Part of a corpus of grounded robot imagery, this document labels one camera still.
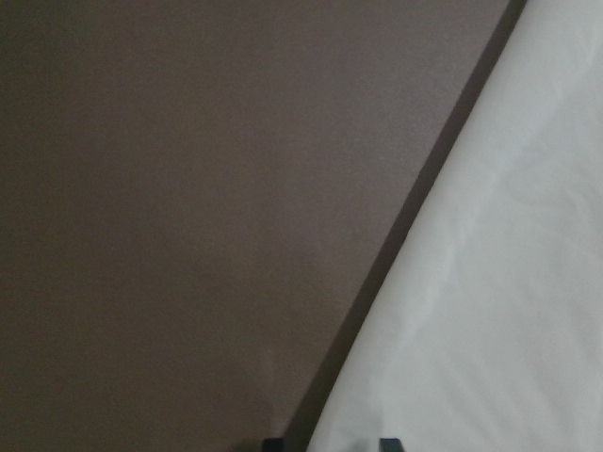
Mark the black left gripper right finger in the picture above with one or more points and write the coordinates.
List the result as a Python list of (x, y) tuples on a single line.
[(390, 445)]

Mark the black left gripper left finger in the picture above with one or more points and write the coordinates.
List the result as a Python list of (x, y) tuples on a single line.
[(275, 444)]

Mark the cream long-sleeve cat shirt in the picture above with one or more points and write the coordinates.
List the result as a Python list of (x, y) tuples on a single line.
[(486, 334)]

